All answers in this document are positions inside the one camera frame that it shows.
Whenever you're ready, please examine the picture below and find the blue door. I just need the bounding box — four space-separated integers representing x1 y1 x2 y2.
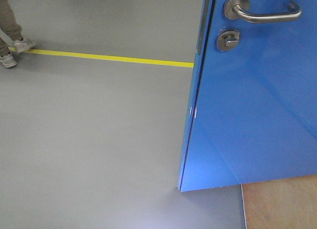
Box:
178 0 317 192

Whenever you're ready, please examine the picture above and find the brown plywood door base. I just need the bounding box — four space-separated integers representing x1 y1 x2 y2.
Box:
242 175 317 229

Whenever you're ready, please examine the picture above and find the steel thumb turn lock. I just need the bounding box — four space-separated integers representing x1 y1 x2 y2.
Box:
216 29 240 52

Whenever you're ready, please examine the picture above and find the steel lock faceplate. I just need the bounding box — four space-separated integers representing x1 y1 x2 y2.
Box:
198 0 210 54

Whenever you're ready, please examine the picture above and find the seated person in plaid shirt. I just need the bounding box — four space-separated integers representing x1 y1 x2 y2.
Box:
0 0 36 68

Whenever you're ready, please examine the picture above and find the steel door handle inner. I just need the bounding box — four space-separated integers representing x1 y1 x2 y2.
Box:
223 0 302 24

